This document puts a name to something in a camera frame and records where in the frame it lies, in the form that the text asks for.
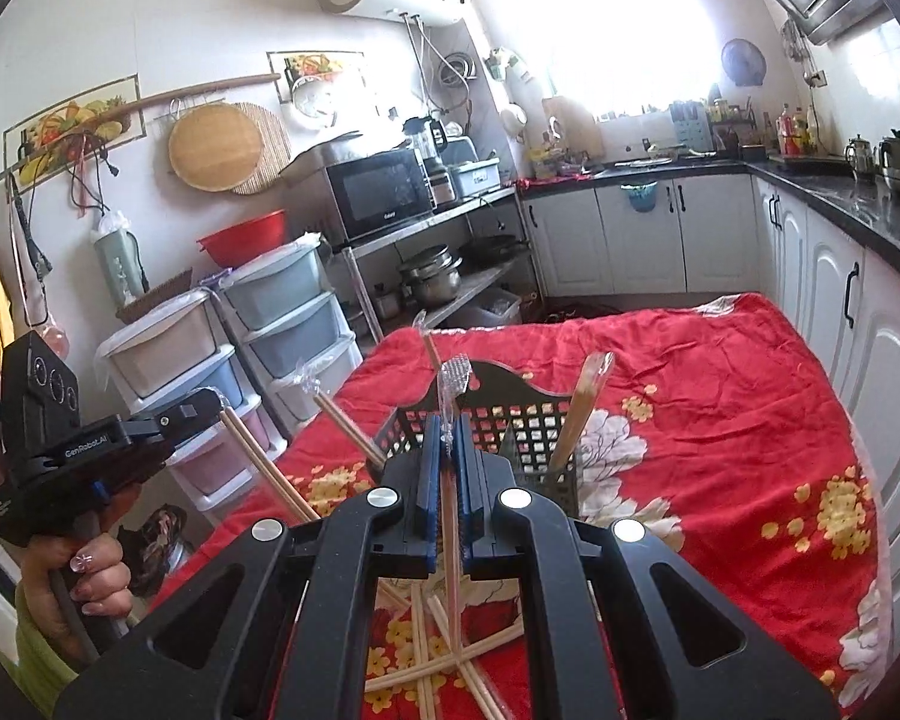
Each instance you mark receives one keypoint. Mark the black microwave oven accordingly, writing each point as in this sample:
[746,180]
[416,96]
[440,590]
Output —
[379,195]

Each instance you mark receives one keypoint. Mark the bunch of chopsticks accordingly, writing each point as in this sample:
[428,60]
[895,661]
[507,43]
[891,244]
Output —
[422,682]

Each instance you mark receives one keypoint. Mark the group of condiment bottles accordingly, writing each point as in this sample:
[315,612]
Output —
[795,135]

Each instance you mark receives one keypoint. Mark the black kitchen countertop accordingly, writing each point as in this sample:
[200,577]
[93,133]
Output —
[855,206]

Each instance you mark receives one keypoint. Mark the steel teapot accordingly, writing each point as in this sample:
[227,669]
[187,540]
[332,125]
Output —
[860,156]

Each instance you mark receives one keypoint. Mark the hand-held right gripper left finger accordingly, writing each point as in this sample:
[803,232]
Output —
[425,495]

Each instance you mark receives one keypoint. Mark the white round plastic lid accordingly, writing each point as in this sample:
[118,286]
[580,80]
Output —
[313,99]

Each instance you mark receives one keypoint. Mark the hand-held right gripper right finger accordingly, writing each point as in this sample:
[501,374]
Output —
[465,495]

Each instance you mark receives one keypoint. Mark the kitchen window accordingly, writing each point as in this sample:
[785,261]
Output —
[607,30]

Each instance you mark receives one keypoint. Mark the person's left forearm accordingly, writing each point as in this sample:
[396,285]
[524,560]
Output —
[37,667]

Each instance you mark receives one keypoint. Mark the metal shelf rack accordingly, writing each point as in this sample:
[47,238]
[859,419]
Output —
[420,221]

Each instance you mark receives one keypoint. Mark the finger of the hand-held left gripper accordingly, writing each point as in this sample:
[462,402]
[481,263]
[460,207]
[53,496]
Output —
[187,412]

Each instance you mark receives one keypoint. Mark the long wooden rod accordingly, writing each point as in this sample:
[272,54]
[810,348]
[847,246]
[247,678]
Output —
[195,92]

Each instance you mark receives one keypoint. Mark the grey-blue knife rack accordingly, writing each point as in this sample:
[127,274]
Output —
[688,124]

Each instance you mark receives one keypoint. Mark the pale green tall container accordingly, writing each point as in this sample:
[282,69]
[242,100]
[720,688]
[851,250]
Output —
[120,266]

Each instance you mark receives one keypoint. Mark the black blender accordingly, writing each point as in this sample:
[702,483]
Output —
[424,142]

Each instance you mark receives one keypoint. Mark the round woven mat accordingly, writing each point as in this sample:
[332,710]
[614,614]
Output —
[276,157]

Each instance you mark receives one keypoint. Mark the stack of steel pots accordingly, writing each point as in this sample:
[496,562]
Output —
[431,277]

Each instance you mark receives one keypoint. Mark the large fruit wall poster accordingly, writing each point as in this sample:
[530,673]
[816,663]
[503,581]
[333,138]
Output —
[67,124]

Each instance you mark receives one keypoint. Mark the grey-blue drawer tower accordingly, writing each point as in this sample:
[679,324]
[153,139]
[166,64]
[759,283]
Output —
[285,292]

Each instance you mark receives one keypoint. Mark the person's left hand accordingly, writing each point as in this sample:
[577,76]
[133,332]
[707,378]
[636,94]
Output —
[101,574]

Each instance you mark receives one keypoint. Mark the chopstick pair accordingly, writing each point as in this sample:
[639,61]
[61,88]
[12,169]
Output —
[448,525]
[270,465]

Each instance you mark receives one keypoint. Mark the red floral tablecloth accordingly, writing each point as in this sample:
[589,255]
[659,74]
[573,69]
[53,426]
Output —
[720,427]

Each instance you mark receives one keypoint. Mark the dark patterned bag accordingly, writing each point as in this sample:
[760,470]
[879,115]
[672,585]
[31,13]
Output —
[154,547]

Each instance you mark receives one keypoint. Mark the cream blue pink drawer tower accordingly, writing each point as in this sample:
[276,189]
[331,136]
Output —
[165,352]

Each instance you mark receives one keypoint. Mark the beige cutting board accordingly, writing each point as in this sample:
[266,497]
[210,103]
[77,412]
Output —
[574,127]

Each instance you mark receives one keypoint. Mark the small fruit wall poster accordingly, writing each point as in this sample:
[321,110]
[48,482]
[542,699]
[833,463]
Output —
[315,64]

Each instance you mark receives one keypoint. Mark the grey-blue plastic bin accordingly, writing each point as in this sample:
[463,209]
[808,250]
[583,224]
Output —
[474,178]

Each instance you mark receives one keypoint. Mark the dark green utensil basket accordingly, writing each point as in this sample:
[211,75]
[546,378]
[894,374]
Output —
[532,427]

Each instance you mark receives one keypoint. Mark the black wok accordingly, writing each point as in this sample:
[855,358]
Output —
[495,249]

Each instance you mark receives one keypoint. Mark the brown wicker basket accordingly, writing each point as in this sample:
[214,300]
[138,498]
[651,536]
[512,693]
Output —
[154,300]

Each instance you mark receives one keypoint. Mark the round dark wall fan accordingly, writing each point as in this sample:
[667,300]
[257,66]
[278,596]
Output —
[744,60]

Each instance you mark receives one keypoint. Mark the white wall cup holder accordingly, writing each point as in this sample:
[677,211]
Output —
[506,64]

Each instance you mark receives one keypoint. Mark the round bamboo board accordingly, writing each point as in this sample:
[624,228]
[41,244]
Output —
[214,148]

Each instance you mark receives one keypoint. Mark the red plastic basin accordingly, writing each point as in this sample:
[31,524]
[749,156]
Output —
[244,236]

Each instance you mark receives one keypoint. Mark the pink hanging object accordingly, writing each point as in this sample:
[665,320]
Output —
[58,341]

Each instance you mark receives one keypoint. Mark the blue hanging plastic basket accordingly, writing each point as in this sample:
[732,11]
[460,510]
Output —
[637,199]

